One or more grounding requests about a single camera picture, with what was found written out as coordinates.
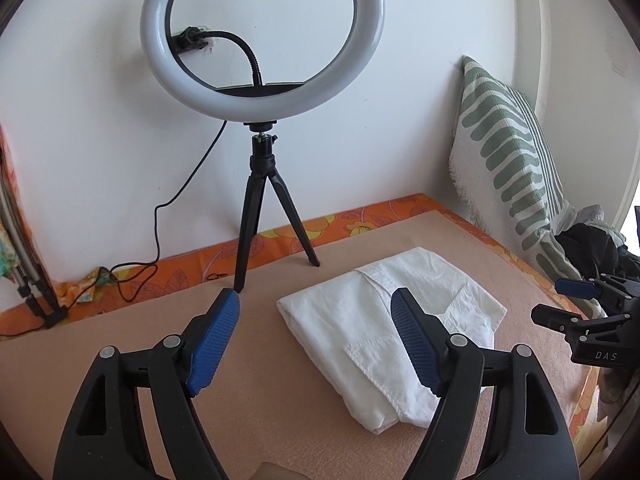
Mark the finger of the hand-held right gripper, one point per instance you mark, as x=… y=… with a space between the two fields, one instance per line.
x=577 y=287
x=560 y=317

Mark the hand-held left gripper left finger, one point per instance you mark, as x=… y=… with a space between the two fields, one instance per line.
x=215 y=340

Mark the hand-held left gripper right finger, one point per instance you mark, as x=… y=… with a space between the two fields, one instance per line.
x=415 y=340

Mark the white shirt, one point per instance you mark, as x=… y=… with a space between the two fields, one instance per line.
x=340 y=320

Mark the dark clothes pile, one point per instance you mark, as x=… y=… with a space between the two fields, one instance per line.
x=595 y=245

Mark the green patterned pillow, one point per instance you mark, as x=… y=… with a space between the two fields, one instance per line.
x=500 y=160

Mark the folded silver tripod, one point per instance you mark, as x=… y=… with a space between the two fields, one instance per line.
x=37 y=290

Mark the black wall plug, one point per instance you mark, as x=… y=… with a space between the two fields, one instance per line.
x=192 y=38

